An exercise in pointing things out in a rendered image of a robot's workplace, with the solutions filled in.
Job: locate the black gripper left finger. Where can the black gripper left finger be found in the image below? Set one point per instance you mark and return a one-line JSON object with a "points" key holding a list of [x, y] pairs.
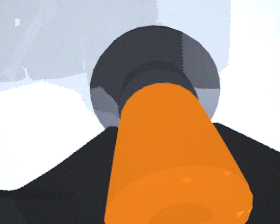
{"points": [[73, 192]]}

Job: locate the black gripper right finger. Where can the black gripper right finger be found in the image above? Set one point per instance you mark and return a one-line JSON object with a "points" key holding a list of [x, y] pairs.
{"points": [[260, 165]]}

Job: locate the orange knob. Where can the orange knob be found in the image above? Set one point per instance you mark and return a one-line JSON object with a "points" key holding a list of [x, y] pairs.
{"points": [[171, 166]]}

